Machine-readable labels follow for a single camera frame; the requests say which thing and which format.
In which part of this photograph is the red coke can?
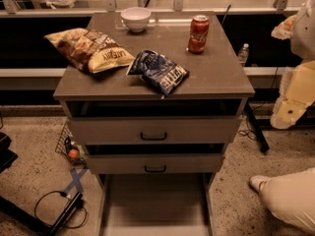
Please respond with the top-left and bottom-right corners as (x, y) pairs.
(188, 15), (210, 54)

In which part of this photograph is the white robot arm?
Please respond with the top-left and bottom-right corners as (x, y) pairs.
(270, 0), (315, 129)

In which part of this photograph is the top grey drawer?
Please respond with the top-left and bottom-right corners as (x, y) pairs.
(68, 117), (241, 145)

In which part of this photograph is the grey drawer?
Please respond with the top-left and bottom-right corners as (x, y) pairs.
(68, 117), (241, 145)
(85, 153), (222, 174)

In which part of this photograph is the grey drawer cabinet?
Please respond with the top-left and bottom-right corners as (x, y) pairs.
(54, 12), (254, 236)

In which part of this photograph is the middle grey drawer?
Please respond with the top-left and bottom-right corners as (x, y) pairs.
(85, 153), (222, 174)

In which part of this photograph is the open bottom drawer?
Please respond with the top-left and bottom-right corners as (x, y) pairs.
(96, 173), (217, 236)

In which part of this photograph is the clear water bottle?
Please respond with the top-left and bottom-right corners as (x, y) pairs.
(237, 43), (249, 67)

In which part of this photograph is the white red sneaker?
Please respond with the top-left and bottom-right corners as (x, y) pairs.
(249, 175), (269, 192)

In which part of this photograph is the person's beige trouser leg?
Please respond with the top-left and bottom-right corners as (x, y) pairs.
(258, 168), (315, 234)

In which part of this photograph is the blue chip bag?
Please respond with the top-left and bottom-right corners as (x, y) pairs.
(127, 50), (189, 96)

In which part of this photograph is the white ceramic bowl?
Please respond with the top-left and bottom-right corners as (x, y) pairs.
(120, 7), (151, 32)

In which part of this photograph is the yellow brown chip bag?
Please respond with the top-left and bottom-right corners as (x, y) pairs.
(45, 28), (134, 74)

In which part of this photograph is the black power strip bar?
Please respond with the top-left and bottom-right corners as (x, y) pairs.
(46, 192), (83, 236)

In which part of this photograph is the black object at left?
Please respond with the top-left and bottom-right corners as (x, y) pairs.
(0, 132), (18, 173)

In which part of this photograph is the wire basket with items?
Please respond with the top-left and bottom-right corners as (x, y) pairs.
(55, 124), (86, 165)

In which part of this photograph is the black floor cable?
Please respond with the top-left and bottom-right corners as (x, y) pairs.
(33, 190), (89, 230)

